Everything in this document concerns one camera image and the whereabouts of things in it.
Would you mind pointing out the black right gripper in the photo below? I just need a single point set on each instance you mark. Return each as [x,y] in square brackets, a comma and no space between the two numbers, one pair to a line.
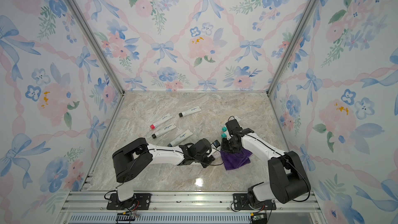
[227,146]

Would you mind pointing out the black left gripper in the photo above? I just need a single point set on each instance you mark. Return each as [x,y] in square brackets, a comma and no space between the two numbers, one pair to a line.
[211,159]

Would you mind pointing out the white toothpaste tube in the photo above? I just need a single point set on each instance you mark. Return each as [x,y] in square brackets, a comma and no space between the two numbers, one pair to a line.
[224,128]

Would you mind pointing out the purple cloth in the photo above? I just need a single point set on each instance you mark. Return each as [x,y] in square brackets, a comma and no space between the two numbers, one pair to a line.
[234,161]

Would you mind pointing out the white tube black cap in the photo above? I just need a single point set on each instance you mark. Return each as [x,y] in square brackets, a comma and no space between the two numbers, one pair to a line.
[190,111]

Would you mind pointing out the white tube pink cap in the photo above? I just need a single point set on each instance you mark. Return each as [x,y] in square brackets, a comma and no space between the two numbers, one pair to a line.
[161,121]
[215,153]

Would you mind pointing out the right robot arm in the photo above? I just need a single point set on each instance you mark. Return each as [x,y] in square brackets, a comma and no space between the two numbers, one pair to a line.
[287,177]

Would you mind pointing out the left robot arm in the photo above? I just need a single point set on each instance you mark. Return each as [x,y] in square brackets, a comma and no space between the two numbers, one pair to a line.
[130,160]

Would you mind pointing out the white tube centre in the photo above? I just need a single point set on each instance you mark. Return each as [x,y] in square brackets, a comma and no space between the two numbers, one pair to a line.
[180,138]

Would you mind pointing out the white tube dark cap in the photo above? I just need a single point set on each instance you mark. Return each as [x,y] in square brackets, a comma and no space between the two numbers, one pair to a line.
[164,130]

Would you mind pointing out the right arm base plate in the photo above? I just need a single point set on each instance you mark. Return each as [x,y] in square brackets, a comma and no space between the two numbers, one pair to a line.
[247,201]

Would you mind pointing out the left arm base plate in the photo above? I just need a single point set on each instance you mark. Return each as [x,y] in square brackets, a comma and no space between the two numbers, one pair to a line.
[137,202]

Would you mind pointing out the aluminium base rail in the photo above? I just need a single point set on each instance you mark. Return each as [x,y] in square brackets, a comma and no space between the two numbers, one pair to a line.
[187,207]

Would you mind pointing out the aluminium corner post right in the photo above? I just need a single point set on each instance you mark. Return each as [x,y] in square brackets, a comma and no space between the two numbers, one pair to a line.
[308,11]

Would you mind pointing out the aluminium corner post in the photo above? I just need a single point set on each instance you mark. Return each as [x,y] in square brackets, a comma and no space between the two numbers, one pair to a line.
[83,24]
[308,11]

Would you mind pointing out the aluminium corner post left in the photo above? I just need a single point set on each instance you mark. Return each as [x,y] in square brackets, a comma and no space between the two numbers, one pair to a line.
[83,24]

